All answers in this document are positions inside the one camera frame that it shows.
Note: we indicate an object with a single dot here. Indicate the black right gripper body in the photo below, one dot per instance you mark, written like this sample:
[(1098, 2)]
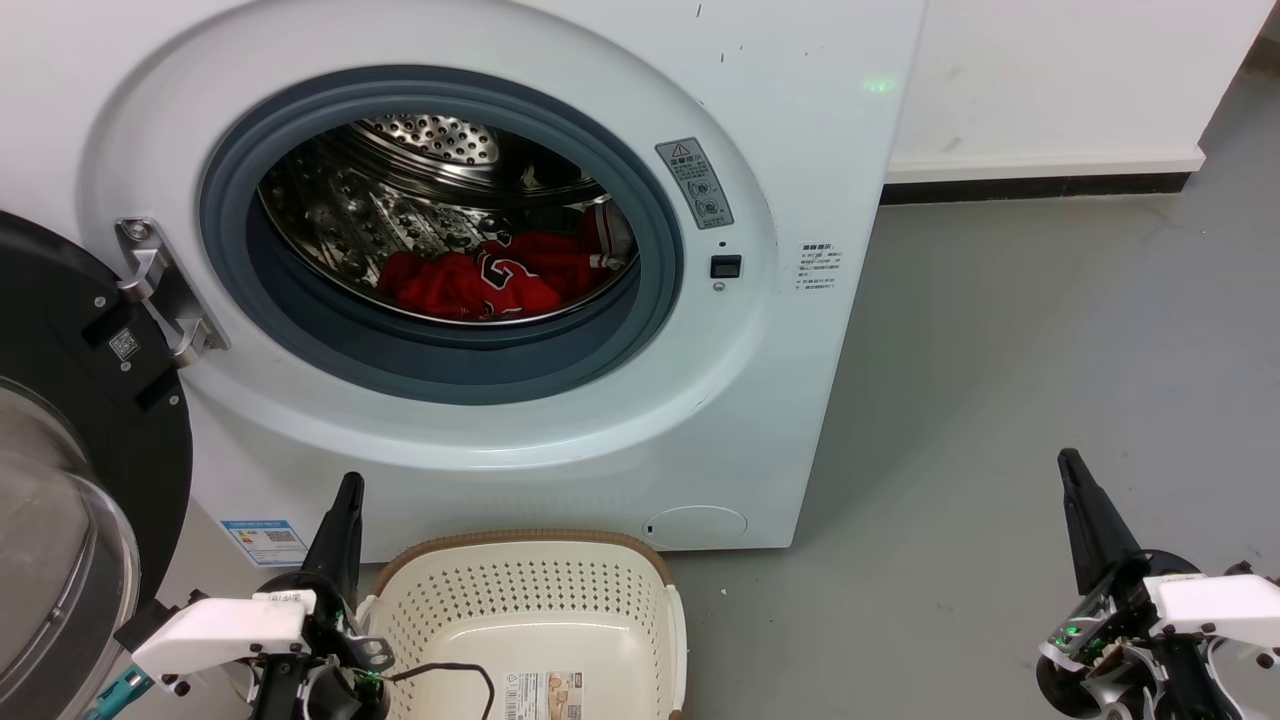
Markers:
[(1110, 640)]

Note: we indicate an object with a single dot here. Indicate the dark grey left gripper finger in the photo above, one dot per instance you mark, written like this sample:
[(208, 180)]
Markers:
[(340, 540)]

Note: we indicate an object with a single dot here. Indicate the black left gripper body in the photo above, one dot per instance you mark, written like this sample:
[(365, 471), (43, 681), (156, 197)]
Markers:
[(340, 690)]

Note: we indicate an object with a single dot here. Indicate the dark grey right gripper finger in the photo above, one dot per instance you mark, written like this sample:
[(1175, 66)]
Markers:
[(1095, 530)]

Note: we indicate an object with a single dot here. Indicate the red basketball jersey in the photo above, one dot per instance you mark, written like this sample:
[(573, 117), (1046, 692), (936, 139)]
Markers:
[(450, 285)]

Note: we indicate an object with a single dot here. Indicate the cream perforated laundry basket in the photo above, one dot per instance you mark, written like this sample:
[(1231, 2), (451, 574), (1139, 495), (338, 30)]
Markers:
[(520, 590)]

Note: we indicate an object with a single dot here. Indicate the stainless steel washing machine drum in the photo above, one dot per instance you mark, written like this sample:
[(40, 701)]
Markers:
[(380, 215)]

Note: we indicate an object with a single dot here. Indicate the washing machine door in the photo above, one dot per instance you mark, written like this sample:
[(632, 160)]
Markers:
[(70, 330)]

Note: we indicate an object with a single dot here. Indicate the blue energy label sticker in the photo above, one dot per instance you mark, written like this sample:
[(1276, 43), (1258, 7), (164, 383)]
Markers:
[(265, 542)]

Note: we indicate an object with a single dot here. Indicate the grey rubber door gasket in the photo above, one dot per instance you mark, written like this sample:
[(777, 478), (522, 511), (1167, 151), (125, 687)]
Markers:
[(440, 365)]

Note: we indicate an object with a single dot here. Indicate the white QR code door sticker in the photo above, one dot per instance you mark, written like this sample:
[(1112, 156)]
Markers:
[(125, 344)]

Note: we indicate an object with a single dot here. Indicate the silver metal door hinge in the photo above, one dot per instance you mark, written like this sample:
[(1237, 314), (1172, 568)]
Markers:
[(165, 285)]

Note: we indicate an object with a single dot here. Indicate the white front-load washing machine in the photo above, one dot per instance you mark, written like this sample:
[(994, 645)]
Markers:
[(800, 400)]

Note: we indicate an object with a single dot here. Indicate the round white filter cover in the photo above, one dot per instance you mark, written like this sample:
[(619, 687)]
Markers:
[(695, 527)]

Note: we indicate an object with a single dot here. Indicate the small printed text label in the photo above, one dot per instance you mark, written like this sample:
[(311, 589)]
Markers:
[(820, 268)]

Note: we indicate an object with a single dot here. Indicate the black door latch socket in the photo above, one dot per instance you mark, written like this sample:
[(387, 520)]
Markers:
[(726, 267)]

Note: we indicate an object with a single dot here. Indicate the grey warning sticker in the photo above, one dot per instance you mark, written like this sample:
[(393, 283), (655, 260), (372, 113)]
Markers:
[(695, 185)]

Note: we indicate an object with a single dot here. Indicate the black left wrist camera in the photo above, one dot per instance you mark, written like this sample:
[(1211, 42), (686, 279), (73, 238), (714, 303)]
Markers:
[(140, 630)]

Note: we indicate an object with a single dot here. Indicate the black wall baseboard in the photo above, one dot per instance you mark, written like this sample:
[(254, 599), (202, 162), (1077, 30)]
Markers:
[(1030, 188)]

